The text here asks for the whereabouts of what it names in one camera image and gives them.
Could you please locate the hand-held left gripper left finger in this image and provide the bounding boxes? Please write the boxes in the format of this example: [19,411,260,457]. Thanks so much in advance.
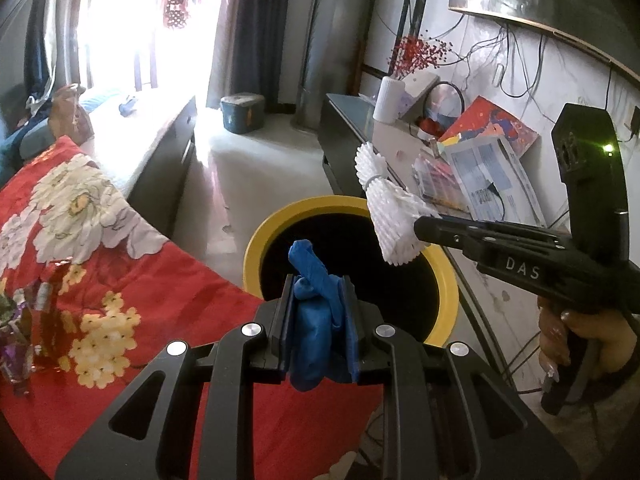
[55,274,296,480]

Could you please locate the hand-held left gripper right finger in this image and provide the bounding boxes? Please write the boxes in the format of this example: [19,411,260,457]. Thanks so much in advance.
[342,275,581,480]

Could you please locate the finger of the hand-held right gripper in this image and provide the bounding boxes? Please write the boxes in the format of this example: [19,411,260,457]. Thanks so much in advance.
[414,213,572,247]
[413,229,482,262]

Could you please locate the blue rubber glove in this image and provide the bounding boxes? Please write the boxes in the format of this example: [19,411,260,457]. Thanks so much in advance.
[286,239,361,393]

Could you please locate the white foam fruit net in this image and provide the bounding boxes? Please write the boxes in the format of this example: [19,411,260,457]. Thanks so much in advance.
[354,142,441,267]

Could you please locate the yellow rimmed trash bin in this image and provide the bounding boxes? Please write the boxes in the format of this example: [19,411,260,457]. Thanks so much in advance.
[241,195,460,348]

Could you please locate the red snack packet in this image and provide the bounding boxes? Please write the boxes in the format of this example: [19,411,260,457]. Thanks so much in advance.
[27,280,68,361]

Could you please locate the purple foil wrapper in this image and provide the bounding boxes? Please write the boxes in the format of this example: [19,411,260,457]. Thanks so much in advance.
[0,292,38,398]

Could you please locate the person's right hand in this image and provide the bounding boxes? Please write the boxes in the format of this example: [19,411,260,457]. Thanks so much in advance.
[537,297,640,381]

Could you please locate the white printed mail envelope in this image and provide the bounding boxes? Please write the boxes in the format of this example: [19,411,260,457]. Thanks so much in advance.
[442,137,548,226]

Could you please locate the clear box of coloured pens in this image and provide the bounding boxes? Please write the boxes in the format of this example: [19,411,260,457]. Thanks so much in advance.
[412,152,471,206]

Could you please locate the red picture book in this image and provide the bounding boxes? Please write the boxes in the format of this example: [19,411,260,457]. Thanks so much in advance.
[437,96,541,161]

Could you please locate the red floral blanket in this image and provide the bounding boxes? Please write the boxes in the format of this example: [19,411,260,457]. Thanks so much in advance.
[0,137,386,480]

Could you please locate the round black-rimmed mirror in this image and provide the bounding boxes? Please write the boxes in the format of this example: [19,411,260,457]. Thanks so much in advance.
[424,81,468,128]

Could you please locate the white carton box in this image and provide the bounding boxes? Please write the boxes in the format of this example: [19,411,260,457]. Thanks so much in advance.
[402,71,441,121]

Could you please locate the glass top television stand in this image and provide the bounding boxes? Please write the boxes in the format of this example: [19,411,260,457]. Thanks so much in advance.
[320,92,573,391]

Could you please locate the white paper roll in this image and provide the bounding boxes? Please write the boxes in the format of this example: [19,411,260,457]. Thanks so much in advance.
[373,76,403,123]

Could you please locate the red berry branches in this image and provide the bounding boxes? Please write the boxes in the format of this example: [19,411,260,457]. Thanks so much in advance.
[390,35,453,81]

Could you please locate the grey standing air conditioner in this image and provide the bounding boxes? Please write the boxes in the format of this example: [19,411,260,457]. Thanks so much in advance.
[292,0,366,131]

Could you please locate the blue storage box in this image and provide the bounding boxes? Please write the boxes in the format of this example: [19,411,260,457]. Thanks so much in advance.
[220,92,266,135]

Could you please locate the long coffee table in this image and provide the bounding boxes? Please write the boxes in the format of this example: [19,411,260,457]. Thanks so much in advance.
[75,87,198,241]

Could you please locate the grey brown curtain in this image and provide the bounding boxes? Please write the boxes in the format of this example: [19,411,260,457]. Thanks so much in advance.
[212,0,301,113]

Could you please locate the balcony glass door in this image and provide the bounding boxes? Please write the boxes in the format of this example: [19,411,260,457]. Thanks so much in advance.
[70,0,221,93]

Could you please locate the brown paper bag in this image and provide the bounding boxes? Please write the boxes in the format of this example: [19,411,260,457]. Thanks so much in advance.
[50,84,96,143]

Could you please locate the blue patterned sofa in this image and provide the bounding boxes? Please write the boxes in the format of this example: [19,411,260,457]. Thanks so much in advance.
[0,85,126,176]

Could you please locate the dark blue curtain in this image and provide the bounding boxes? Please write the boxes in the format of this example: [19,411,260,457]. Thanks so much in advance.
[22,0,66,101]

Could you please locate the bundle of black cables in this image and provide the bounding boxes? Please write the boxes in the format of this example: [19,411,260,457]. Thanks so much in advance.
[450,25,640,146]

